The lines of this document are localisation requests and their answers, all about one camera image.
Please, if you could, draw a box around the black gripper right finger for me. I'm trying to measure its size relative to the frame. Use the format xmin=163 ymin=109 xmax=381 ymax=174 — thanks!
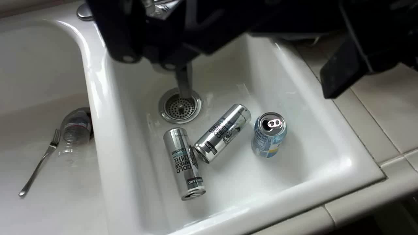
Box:
xmin=320 ymin=37 xmax=371 ymax=100

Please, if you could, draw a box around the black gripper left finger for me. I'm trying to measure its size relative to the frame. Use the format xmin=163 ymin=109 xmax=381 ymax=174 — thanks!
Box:
xmin=175 ymin=65 xmax=192 ymax=100

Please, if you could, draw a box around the silver kitchen tap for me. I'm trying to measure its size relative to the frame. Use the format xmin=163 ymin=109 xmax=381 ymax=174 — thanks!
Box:
xmin=75 ymin=4 xmax=92 ymax=21

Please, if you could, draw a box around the round metal sink drain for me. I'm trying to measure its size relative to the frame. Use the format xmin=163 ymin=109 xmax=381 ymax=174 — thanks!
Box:
xmin=158 ymin=89 xmax=202 ymax=126

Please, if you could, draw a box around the shiny silver drink can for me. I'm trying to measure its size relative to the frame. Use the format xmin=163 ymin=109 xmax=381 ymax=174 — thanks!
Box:
xmin=193 ymin=104 xmax=250 ymax=164

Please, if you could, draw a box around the white double basin sink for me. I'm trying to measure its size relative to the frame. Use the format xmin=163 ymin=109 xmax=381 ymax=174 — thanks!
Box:
xmin=1 ymin=4 xmax=384 ymax=235

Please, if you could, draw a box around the light blue opened can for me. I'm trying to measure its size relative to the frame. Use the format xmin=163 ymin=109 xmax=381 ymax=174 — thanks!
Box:
xmin=250 ymin=113 xmax=287 ymax=159

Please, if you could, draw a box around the silver can with barcode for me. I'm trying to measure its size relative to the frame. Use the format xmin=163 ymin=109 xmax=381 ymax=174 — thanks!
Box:
xmin=163 ymin=128 xmax=205 ymax=202

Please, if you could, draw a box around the clear drinking glass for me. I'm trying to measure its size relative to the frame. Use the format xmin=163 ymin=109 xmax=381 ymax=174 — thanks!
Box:
xmin=61 ymin=108 xmax=92 ymax=145

